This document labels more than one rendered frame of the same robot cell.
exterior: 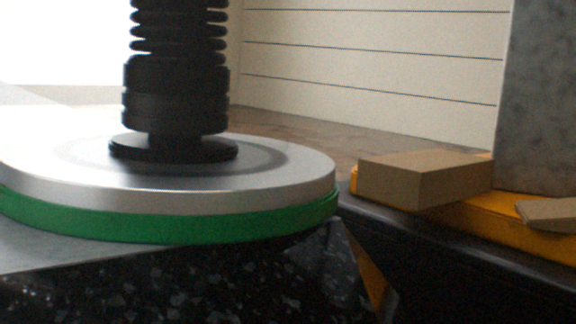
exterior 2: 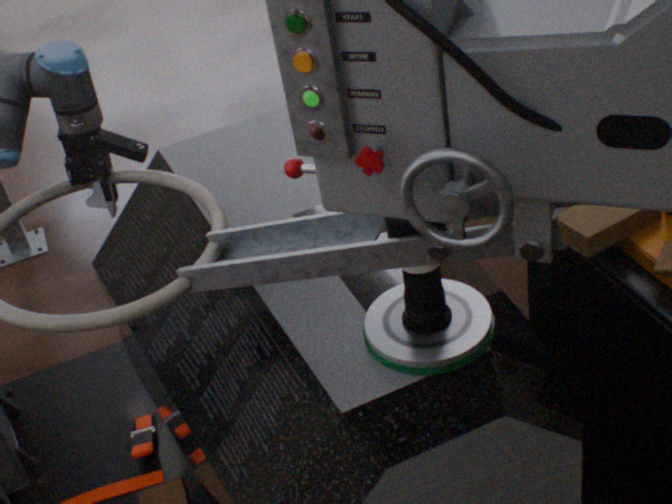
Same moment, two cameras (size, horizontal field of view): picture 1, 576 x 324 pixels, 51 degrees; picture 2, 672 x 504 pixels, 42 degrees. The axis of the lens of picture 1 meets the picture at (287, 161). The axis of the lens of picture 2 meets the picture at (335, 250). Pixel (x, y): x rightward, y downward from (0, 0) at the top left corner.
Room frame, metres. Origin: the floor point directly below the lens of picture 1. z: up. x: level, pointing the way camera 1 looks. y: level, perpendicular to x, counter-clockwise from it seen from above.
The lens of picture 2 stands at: (-0.69, -0.23, 1.86)
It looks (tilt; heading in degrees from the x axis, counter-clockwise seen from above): 35 degrees down; 22
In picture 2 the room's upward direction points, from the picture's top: 11 degrees counter-clockwise
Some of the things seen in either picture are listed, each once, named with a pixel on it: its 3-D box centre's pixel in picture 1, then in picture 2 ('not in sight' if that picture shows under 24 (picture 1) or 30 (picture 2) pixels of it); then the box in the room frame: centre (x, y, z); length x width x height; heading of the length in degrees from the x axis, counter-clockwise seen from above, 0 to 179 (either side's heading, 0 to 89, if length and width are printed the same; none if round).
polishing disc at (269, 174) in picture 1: (174, 160); (427, 320); (0.39, 0.07, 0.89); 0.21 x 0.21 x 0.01
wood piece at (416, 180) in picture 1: (427, 175); (607, 217); (0.83, -0.20, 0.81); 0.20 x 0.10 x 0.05; 136
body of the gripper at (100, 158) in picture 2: not in sight; (86, 151); (0.66, 0.83, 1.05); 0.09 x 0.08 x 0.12; 114
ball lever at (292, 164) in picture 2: not in sight; (308, 169); (0.33, 0.21, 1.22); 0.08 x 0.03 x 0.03; 84
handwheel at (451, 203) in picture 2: not in sight; (462, 185); (0.26, -0.03, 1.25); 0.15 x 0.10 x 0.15; 84
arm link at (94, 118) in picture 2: not in sight; (79, 116); (0.66, 0.82, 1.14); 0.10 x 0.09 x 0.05; 23
